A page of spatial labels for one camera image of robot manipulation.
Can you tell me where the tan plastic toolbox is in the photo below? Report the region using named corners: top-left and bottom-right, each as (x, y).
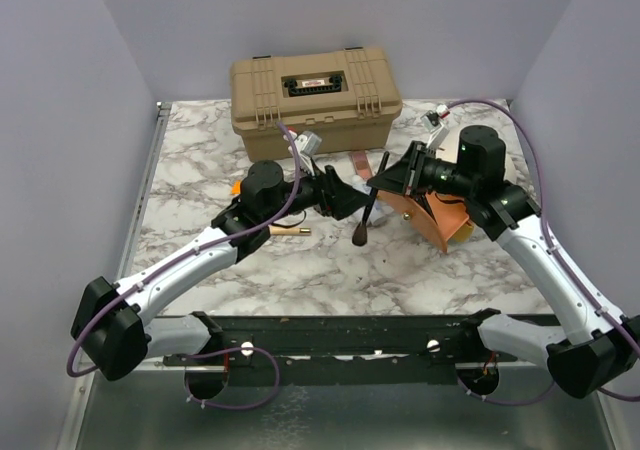
top-left (230, 47), bottom-right (403, 162)

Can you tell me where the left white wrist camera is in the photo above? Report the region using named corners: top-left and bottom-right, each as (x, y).
top-left (286, 129), bottom-right (322, 161)

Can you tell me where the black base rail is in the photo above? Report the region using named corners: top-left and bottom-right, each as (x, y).
top-left (163, 312), bottom-right (491, 386)

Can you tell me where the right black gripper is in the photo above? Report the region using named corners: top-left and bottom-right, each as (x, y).
top-left (369, 140), bottom-right (477, 199)

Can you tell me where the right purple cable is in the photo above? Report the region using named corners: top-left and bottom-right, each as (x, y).
top-left (439, 98), bottom-right (640, 406)

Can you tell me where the black thin makeup brush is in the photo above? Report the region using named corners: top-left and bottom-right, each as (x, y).
top-left (352, 151), bottom-right (390, 247)

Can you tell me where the white round makeup organizer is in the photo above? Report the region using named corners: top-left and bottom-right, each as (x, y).
top-left (377, 129), bottom-right (519, 255)

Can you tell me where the beige concealer tube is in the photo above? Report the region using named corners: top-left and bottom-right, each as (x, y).
top-left (269, 225), bottom-right (311, 236)

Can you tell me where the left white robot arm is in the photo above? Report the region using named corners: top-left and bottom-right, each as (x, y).
top-left (67, 160), bottom-right (369, 381)

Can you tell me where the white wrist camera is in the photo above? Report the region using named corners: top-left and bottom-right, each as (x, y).
top-left (286, 129), bottom-right (322, 161)
top-left (421, 104), bottom-right (450, 151)

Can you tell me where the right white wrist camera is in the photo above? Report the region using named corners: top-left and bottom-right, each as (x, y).
top-left (421, 104), bottom-right (450, 151)

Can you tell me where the orange white cream tube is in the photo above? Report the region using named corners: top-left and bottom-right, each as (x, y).
top-left (231, 181), bottom-right (241, 196)

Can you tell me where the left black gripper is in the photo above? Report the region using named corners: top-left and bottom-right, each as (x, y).
top-left (264, 157), bottom-right (372, 225)

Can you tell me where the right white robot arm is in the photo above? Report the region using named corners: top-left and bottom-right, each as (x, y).
top-left (368, 125), bottom-right (639, 398)

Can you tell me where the white spray bottle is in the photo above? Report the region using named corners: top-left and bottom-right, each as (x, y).
top-left (348, 175), bottom-right (388, 227)

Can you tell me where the pink blush palette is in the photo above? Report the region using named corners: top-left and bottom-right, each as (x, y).
top-left (349, 151), bottom-right (373, 180)

